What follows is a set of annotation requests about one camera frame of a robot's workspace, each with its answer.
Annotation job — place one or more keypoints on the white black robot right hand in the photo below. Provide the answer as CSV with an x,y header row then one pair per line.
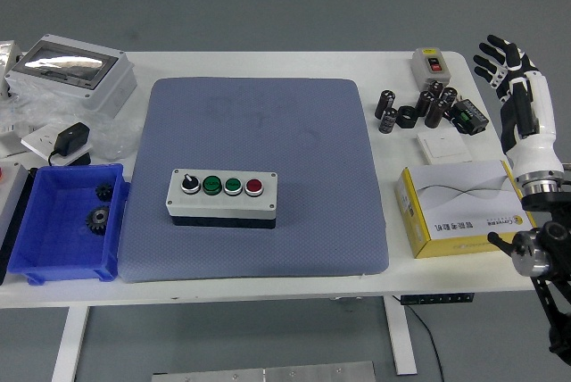
x,y
542,105

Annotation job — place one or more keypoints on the grey four-button control box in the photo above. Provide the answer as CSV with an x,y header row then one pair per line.
x,y
223,205

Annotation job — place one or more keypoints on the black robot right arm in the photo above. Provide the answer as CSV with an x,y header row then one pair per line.
x,y
535,257

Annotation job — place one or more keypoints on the grey box with red button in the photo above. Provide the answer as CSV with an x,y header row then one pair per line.
x,y
11,194

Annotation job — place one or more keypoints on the black module with green terminal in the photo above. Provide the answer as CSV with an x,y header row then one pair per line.
x,y
470,115

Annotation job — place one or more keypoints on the black cylindrical capacitor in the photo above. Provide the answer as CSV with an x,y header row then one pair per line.
x,y
424,103
388,121
384,104
436,113
449,97
436,88

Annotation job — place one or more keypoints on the white yellow cardboard box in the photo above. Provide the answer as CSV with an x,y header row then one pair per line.
x,y
468,194

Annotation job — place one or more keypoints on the black hex nut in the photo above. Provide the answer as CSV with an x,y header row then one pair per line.
x,y
401,118

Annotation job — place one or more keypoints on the black table control panel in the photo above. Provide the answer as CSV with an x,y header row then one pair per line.
x,y
437,299

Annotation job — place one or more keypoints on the white table leg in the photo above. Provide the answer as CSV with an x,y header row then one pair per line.
x,y
69,346
401,346

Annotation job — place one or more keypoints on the grey-blue fabric mat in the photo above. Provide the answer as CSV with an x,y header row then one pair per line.
x,y
245,123

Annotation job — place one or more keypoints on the silver metal plate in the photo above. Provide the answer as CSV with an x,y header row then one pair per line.
x,y
267,374

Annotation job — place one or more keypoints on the clear plastic bag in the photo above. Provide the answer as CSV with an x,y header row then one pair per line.
x,y
111,136

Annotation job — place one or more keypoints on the small black gear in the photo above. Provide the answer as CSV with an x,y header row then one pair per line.
x,y
104,192

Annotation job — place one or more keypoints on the large black gear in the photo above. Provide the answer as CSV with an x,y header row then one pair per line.
x,y
98,220

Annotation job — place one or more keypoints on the black power adapter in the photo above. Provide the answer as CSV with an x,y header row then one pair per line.
x,y
71,136

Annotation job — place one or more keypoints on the blue plastic bin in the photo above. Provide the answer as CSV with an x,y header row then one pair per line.
x,y
58,203

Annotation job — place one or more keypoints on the silver white device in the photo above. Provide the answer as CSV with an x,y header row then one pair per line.
x,y
8,58

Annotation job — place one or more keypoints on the white wall switch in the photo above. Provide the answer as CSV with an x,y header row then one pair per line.
x,y
446,145

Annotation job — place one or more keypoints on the grey push-button switch box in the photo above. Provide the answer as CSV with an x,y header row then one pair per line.
x,y
428,69

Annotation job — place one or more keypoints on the grey enclosure with clear window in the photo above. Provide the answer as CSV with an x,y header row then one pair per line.
x,y
107,92

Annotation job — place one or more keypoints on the white wall socket plate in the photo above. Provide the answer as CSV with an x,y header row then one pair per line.
x,y
38,138

